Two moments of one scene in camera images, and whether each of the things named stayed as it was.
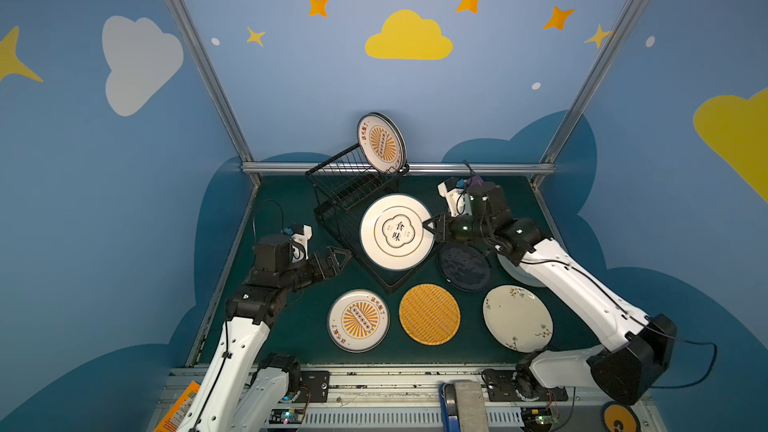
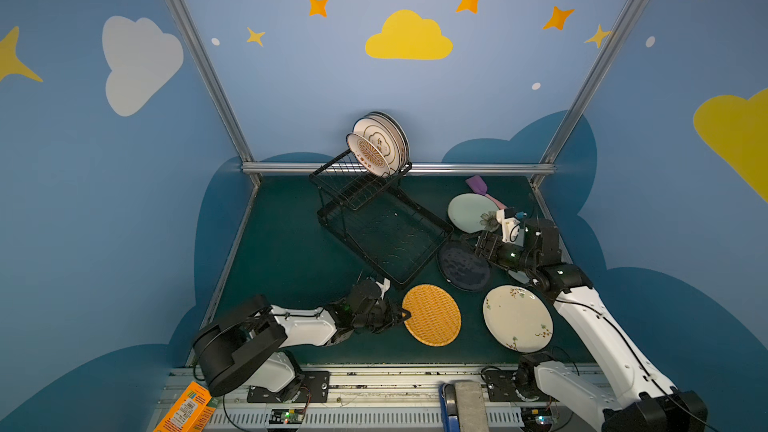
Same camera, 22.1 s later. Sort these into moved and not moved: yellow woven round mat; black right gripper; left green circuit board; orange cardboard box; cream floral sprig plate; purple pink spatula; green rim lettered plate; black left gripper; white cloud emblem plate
Moved: black right gripper; black left gripper; white cloud emblem plate
Not moved: purple pink spatula; green rim lettered plate; yellow woven round mat; left green circuit board; cream floral sprig plate; orange cardboard box
